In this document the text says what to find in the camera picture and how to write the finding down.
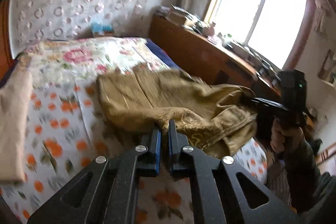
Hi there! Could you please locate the gold patterned brocade cloth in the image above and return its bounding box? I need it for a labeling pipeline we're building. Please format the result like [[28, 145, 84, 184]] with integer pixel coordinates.
[[97, 66, 257, 157]]

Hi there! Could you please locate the person's right hand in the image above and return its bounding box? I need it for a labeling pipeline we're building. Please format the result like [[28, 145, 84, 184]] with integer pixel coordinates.
[[270, 118, 305, 153]]

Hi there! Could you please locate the floral and orange print bedspread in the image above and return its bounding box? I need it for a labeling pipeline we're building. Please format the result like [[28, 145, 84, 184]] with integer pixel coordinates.
[[0, 36, 268, 224]]

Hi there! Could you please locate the wooden sideboard cabinet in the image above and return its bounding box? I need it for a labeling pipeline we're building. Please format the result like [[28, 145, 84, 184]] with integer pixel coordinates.
[[149, 15, 281, 102]]

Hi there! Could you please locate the beige folded cloth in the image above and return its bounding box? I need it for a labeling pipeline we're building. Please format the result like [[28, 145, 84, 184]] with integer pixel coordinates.
[[0, 70, 34, 183]]

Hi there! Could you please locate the clutter on sideboard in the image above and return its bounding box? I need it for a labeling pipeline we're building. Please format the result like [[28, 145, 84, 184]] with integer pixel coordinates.
[[149, 5, 278, 80]]

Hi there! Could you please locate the dark blue blanket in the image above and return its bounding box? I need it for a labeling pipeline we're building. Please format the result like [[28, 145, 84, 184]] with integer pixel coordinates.
[[146, 39, 180, 69]]

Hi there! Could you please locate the red-brown wooden wardrobe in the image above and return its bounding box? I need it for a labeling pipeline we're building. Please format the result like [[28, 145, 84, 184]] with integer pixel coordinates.
[[0, 0, 13, 79]]

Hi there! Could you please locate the blue item on small box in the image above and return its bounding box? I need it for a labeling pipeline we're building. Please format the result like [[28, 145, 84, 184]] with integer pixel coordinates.
[[91, 22, 114, 37]]

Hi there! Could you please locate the window with wooden frame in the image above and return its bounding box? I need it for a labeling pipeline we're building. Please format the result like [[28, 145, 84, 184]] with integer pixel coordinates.
[[204, 0, 315, 69]]

